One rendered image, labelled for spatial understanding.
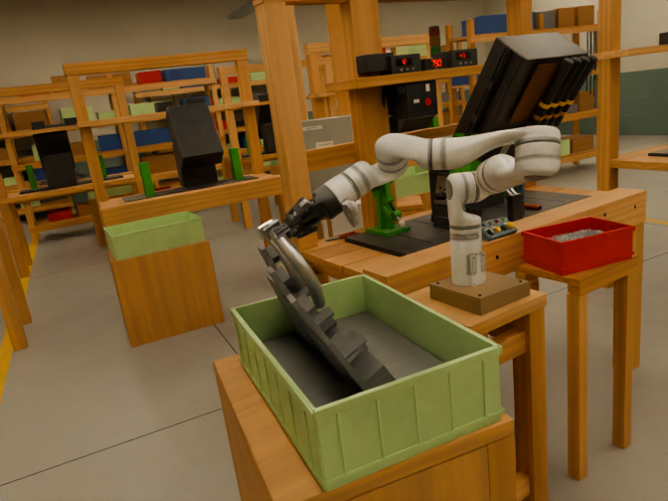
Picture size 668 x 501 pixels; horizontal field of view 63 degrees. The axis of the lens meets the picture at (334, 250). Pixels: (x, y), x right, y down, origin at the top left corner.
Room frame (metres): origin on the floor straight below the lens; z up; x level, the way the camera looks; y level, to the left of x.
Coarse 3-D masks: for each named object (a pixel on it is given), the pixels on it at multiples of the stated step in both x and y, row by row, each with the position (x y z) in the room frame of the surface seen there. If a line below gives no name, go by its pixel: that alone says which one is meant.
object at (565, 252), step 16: (560, 224) 1.97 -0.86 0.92; (576, 224) 1.99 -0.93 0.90; (592, 224) 2.00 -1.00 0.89; (608, 224) 1.92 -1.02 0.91; (624, 224) 1.86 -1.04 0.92; (528, 240) 1.90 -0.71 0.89; (544, 240) 1.81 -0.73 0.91; (560, 240) 1.88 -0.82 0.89; (576, 240) 1.75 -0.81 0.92; (592, 240) 1.77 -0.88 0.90; (608, 240) 1.79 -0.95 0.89; (624, 240) 1.81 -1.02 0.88; (528, 256) 1.91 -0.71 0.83; (544, 256) 1.82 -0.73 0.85; (560, 256) 1.74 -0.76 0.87; (576, 256) 1.75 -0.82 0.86; (592, 256) 1.77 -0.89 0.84; (608, 256) 1.79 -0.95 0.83; (624, 256) 1.81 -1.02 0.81; (560, 272) 1.74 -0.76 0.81
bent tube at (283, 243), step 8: (272, 224) 1.16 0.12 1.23; (264, 232) 1.16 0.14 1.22; (272, 240) 1.16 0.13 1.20; (280, 240) 1.15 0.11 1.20; (288, 240) 1.15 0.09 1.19; (280, 248) 1.14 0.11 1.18; (288, 248) 1.13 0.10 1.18; (288, 256) 1.13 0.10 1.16; (296, 256) 1.12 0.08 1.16; (296, 264) 1.12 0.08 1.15; (304, 264) 1.12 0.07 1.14; (304, 272) 1.12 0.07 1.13; (312, 272) 1.12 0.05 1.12; (304, 280) 1.12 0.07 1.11; (312, 280) 1.12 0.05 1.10; (312, 288) 1.13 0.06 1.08; (320, 288) 1.15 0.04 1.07; (312, 296) 1.18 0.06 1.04; (320, 296) 1.19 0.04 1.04; (320, 304) 1.25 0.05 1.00
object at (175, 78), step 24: (144, 72) 8.48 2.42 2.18; (168, 72) 8.61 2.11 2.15; (192, 72) 8.77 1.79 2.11; (24, 96) 7.79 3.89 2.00; (48, 96) 7.86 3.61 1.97; (216, 96) 8.85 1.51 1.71; (0, 120) 7.64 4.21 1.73; (24, 120) 7.82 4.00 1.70; (48, 120) 8.08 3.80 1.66; (144, 120) 8.35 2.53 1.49; (72, 144) 8.02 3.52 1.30; (120, 144) 8.26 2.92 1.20; (144, 144) 8.38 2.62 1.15; (168, 144) 8.46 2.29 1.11; (24, 168) 7.65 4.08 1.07; (120, 168) 8.24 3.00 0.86; (168, 168) 8.54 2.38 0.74; (216, 168) 8.72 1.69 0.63; (48, 216) 7.80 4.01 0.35; (72, 216) 7.98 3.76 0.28
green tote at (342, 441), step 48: (336, 288) 1.51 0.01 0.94; (384, 288) 1.42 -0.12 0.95; (240, 336) 1.35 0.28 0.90; (432, 336) 1.21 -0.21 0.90; (480, 336) 1.04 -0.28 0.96; (288, 384) 0.95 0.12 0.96; (384, 384) 0.90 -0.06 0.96; (432, 384) 0.93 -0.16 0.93; (480, 384) 0.97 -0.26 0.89; (288, 432) 1.01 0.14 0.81; (336, 432) 0.85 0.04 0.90; (384, 432) 0.89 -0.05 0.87; (432, 432) 0.93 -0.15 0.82; (336, 480) 0.84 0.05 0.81
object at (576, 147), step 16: (480, 16) 7.29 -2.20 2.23; (496, 16) 7.38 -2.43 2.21; (544, 16) 7.73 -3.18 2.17; (560, 16) 7.88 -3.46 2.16; (576, 16) 8.07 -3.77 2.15; (592, 16) 8.13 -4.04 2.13; (448, 32) 7.54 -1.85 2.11; (464, 32) 7.61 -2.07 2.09; (480, 32) 7.30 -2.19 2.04; (496, 32) 7.37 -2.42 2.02; (544, 32) 7.60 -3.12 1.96; (560, 32) 7.72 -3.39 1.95; (576, 32) 7.84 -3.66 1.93; (448, 48) 7.55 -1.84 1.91; (464, 80) 7.28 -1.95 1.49; (576, 96) 8.08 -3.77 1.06; (592, 96) 8.14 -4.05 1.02; (576, 112) 7.90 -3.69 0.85; (592, 112) 7.98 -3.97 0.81; (576, 128) 8.50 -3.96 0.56; (576, 144) 8.01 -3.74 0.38; (592, 144) 8.12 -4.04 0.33; (576, 160) 7.84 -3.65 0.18
